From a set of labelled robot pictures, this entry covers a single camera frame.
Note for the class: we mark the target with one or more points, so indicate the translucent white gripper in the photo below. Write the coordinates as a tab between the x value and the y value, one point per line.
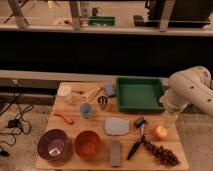
170	119

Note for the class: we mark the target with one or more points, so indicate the grey-blue towel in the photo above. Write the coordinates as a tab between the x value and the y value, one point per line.
116	126

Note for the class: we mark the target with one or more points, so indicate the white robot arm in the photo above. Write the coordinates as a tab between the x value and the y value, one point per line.
190	86

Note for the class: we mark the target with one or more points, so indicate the green plastic tray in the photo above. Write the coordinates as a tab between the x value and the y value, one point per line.
139	94

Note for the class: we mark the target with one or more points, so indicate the orange apple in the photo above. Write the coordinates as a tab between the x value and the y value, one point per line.
159	132

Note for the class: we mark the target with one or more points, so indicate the brown pine cone bunch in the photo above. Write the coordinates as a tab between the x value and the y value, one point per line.
165	156

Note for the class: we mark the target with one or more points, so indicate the yellow wooden spoon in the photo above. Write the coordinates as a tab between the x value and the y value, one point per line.
93	93

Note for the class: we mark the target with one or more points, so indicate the blue cup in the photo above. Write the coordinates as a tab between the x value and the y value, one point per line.
86	110

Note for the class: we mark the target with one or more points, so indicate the orange bowl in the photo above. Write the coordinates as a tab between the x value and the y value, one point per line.
87	144

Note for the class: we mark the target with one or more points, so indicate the orange carrot toy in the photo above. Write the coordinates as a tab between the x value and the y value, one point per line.
66	118

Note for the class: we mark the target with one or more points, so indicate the purple bowl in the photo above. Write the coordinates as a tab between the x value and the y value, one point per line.
53	144

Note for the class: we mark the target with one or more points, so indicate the green background bin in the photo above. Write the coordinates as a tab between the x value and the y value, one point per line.
101	20

